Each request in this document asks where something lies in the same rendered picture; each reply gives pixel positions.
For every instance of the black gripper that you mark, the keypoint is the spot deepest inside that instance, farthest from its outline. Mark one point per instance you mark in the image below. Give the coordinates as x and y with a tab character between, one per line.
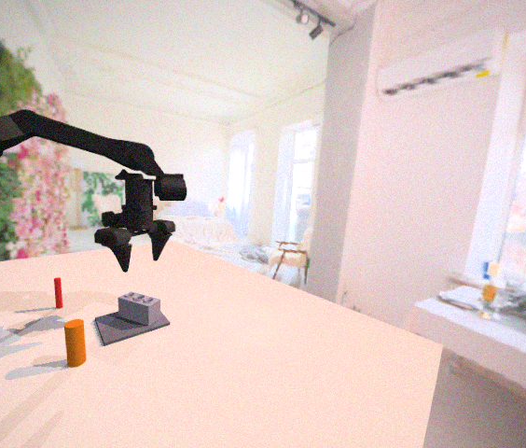
139	217

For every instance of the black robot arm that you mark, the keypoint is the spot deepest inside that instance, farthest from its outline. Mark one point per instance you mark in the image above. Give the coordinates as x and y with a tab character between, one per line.
24	124

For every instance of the red peg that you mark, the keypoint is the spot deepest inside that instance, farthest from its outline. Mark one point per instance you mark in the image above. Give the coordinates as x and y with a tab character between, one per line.
58	292

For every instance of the orange cylinder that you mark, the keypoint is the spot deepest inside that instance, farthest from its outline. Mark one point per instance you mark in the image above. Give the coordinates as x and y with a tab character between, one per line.
75	342

